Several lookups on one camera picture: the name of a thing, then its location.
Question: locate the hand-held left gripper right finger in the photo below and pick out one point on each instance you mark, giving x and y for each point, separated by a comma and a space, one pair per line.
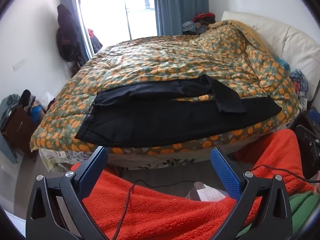
226, 175

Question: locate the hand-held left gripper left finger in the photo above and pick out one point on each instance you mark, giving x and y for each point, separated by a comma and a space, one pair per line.
91, 175

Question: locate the black pants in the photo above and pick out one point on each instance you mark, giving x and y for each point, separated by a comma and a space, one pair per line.
150, 120

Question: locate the white leaf print bedsheet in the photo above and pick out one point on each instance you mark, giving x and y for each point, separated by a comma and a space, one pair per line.
82, 156

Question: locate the grey white checked cloth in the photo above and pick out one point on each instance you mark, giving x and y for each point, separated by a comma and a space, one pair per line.
207, 192

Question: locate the colourful patterned cloth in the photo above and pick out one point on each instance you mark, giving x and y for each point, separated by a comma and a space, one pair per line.
298, 82

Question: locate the green fleece garment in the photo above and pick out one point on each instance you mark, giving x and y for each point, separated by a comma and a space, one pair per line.
302, 207

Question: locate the blue bag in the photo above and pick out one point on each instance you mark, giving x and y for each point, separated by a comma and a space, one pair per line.
37, 113

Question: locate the brown wooden cabinet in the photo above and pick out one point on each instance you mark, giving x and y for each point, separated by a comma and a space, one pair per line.
18, 127

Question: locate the grey teal cloth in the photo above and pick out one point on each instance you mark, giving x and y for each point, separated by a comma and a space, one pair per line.
6, 145

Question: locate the cream padded headboard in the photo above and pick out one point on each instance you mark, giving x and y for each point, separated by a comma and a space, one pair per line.
275, 35

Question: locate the green orange floral comforter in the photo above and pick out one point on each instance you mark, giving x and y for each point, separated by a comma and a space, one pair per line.
162, 60

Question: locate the dark jacket with red lining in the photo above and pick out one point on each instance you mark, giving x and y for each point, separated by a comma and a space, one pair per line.
95, 42

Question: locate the pile of mixed clothes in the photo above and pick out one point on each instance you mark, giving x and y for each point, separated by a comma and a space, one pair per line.
200, 23

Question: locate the glass sliding door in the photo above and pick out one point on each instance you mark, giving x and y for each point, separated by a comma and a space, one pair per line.
105, 12

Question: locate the blue curtain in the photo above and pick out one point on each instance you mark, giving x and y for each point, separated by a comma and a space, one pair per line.
71, 2
180, 5

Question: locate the dark coats hanging on wall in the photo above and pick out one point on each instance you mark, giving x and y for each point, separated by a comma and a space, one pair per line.
66, 37

